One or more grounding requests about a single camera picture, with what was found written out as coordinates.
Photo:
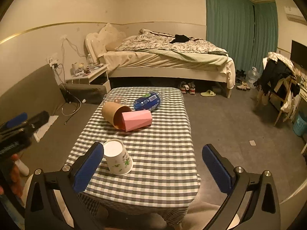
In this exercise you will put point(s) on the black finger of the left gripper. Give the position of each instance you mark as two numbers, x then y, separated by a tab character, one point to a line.
38	120

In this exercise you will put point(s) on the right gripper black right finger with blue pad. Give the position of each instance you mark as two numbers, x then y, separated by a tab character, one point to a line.
262	210

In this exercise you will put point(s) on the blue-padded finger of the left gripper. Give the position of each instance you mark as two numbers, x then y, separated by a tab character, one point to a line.
19	119

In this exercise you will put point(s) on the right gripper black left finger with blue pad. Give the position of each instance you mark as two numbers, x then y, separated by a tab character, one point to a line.
42	208

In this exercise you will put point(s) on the white paper cup green print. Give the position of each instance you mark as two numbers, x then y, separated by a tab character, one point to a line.
117	157

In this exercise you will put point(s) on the brown paper cup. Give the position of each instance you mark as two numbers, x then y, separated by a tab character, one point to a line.
112	113

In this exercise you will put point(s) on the clear plastic cup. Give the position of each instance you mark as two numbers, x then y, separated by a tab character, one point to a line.
115	98

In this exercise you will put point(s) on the pink faceted cup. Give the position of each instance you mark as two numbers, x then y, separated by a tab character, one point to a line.
136	119

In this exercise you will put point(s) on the person's left hand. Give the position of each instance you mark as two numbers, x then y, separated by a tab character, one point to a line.
12	175

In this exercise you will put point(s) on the white paper on floor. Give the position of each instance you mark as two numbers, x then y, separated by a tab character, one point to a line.
42	130

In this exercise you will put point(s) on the dark grey floor cushion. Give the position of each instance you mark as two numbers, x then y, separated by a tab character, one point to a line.
91	94

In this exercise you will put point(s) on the small paper scrap on floor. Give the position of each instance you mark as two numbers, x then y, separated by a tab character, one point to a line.
252	142

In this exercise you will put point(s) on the white bedside table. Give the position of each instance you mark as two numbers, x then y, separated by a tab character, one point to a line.
98	76

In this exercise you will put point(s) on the blue laundry basket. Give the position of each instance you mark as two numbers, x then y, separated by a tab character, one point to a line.
300	124

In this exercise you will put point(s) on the white heart-shaped pillow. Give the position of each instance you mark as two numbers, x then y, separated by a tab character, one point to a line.
110	37

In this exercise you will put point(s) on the grey white checkered tablecloth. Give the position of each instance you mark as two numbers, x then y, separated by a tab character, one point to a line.
164	178

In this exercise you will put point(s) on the blue plastic snack package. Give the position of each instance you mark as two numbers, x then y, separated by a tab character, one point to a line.
150	101

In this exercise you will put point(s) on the bed with patterned duvet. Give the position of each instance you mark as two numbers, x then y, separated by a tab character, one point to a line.
150	54

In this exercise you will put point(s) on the beige shoes by curtain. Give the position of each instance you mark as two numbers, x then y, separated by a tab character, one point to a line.
243	86

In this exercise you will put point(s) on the wooden chair with clothes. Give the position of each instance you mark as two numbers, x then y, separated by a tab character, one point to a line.
278	80

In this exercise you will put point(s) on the green slipper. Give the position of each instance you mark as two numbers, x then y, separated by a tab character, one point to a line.
208	93

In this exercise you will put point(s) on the large clear water bottle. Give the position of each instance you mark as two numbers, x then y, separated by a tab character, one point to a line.
252	77

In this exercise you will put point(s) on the sneaker under bed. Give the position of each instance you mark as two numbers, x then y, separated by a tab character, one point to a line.
183	87
192	88

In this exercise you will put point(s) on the black garment on bed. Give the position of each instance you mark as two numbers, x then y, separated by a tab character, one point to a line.
180	39

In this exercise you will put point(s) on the black television screen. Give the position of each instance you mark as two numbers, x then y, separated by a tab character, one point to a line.
298	54

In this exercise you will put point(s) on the green curtain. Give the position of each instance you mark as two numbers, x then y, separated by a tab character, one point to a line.
247	31

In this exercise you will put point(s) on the wall power strip with cables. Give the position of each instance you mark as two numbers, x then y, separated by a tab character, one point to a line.
52	60

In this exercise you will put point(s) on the wall air conditioner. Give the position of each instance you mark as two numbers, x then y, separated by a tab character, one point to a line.
293	13

